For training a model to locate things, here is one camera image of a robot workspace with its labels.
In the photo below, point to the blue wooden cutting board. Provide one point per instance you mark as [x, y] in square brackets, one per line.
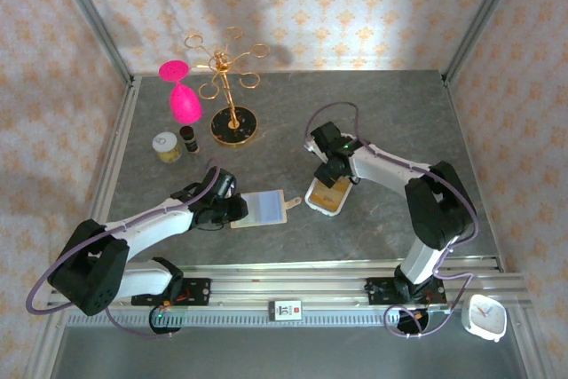
[266, 208]

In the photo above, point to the white rectangular tray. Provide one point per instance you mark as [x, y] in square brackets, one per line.
[330, 212]

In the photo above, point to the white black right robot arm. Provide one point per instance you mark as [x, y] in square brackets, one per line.
[386, 170]

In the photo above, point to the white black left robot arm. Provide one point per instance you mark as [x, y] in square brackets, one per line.
[151, 226]

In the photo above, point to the gold card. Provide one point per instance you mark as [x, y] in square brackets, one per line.
[328, 197]

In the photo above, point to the small dark bottle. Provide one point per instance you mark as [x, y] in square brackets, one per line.
[191, 141]

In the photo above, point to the gold glass rack stand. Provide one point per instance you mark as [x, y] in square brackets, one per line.
[234, 126]

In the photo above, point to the white label tag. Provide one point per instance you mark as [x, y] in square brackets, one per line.
[285, 310]

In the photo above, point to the pink wine glass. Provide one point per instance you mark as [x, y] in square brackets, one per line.
[184, 104]

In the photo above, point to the white square clock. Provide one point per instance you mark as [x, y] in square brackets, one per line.
[483, 314]

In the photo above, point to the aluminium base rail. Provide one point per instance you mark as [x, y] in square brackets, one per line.
[288, 283]

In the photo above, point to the aluminium table side rail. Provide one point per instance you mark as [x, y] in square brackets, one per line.
[113, 161]

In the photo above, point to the aluminium frame post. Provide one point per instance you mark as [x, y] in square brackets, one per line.
[92, 15]
[482, 15]

